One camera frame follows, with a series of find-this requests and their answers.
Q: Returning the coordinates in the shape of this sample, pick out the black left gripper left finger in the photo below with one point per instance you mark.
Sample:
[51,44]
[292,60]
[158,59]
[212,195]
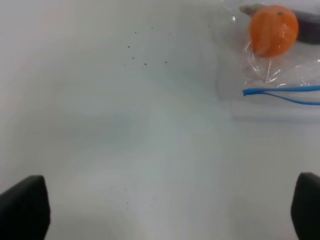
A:
[25,212]

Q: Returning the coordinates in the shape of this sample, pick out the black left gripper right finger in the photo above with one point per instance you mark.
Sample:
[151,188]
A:
[305,207]

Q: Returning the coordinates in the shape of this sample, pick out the clear zip bag blue seal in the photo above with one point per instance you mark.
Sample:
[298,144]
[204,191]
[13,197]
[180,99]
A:
[284,88]

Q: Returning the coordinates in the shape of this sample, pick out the dark purple eggplant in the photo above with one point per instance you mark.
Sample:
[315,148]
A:
[309,23]

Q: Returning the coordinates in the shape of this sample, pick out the orange fruit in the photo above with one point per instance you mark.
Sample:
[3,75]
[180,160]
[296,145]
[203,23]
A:
[273,30]

